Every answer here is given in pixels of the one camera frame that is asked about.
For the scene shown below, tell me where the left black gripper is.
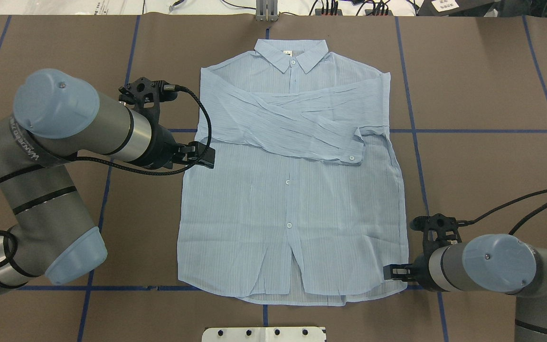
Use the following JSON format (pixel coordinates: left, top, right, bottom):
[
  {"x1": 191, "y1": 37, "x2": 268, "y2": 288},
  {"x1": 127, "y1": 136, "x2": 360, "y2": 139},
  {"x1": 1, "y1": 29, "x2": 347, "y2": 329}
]
[{"x1": 146, "y1": 125, "x2": 216, "y2": 170}]

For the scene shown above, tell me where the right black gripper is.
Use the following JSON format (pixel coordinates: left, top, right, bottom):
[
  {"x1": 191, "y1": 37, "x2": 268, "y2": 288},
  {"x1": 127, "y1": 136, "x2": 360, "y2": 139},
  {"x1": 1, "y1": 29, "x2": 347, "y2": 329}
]
[{"x1": 383, "y1": 256, "x2": 434, "y2": 290}]

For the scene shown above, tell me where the light blue button shirt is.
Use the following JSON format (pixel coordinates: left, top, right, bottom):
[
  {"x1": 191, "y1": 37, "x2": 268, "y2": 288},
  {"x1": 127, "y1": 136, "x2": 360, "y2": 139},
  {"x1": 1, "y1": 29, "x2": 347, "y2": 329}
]
[{"x1": 177, "y1": 39, "x2": 409, "y2": 306}]

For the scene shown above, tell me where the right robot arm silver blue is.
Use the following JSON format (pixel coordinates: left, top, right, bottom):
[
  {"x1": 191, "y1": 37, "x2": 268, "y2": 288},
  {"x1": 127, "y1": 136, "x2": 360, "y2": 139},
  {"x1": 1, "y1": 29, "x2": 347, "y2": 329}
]
[{"x1": 383, "y1": 234, "x2": 547, "y2": 342}]

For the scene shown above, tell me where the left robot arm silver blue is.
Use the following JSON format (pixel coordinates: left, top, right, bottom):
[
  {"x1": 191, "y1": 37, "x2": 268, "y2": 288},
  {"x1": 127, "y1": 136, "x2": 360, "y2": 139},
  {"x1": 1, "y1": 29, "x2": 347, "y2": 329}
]
[{"x1": 0, "y1": 69, "x2": 215, "y2": 295}]

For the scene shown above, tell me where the upper orange black usb hub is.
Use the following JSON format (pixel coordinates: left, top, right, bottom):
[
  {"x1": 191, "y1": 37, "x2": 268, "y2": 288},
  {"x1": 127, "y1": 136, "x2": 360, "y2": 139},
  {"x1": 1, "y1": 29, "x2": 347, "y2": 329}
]
[{"x1": 310, "y1": 0, "x2": 342, "y2": 17}]

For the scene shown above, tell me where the orange black usb hub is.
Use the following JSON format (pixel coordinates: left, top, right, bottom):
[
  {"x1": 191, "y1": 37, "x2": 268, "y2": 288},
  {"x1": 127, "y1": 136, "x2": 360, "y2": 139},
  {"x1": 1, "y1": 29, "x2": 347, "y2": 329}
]
[
  {"x1": 310, "y1": 0, "x2": 342, "y2": 17},
  {"x1": 356, "y1": 0, "x2": 393, "y2": 17}
]

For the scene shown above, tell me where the lower orange black usb hub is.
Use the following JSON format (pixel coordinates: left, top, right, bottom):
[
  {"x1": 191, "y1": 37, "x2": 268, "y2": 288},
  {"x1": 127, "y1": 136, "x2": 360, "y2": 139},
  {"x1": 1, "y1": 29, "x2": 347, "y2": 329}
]
[{"x1": 356, "y1": 0, "x2": 393, "y2": 17}]

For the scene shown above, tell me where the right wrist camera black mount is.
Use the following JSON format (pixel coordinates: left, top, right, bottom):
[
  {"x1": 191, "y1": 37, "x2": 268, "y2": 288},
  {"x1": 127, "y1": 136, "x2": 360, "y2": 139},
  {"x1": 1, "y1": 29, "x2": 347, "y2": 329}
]
[{"x1": 409, "y1": 213, "x2": 467, "y2": 258}]

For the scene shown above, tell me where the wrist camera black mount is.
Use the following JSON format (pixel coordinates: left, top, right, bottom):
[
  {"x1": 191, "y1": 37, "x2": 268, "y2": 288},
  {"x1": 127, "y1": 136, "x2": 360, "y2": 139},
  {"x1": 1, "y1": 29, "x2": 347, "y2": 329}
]
[
  {"x1": 119, "y1": 77, "x2": 178, "y2": 111},
  {"x1": 409, "y1": 213, "x2": 467, "y2": 258}
]

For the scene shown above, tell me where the left black camera cable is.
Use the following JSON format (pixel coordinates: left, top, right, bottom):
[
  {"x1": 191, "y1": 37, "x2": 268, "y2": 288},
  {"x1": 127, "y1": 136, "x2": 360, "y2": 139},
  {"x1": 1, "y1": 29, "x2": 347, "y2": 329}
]
[{"x1": 0, "y1": 84, "x2": 213, "y2": 200}]

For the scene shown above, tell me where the black camera cable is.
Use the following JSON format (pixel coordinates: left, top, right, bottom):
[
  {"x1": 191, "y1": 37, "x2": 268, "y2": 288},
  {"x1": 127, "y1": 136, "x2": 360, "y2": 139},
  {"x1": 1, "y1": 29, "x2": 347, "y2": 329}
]
[
  {"x1": 0, "y1": 84, "x2": 213, "y2": 200},
  {"x1": 463, "y1": 183, "x2": 547, "y2": 236}
]

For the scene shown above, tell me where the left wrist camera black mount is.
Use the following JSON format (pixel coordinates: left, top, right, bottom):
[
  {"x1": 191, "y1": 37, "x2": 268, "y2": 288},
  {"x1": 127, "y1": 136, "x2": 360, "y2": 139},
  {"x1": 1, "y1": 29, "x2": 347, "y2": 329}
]
[{"x1": 119, "y1": 77, "x2": 178, "y2": 111}]

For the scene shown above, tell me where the right black camera cable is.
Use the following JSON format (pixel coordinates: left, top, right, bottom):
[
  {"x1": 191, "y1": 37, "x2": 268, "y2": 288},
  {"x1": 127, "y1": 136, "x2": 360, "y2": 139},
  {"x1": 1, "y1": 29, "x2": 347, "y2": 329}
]
[{"x1": 463, "y1": 183, "x2": 547, "y2": 236}]

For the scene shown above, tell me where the aluminium frame post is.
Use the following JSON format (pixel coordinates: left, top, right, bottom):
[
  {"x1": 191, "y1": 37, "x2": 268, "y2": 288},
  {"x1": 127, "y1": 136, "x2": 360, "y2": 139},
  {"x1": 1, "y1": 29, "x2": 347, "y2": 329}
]
[{"x1": 255, "y1": 0, "x2": 279, "y2": 22}]

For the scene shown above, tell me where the white pedestal column with base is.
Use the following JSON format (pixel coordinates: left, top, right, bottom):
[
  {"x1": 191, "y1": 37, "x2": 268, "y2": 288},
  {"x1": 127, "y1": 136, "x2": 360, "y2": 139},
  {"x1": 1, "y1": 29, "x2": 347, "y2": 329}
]
[{"x1": 201, "y1": 326, "x2": 328, "y2": 342}]

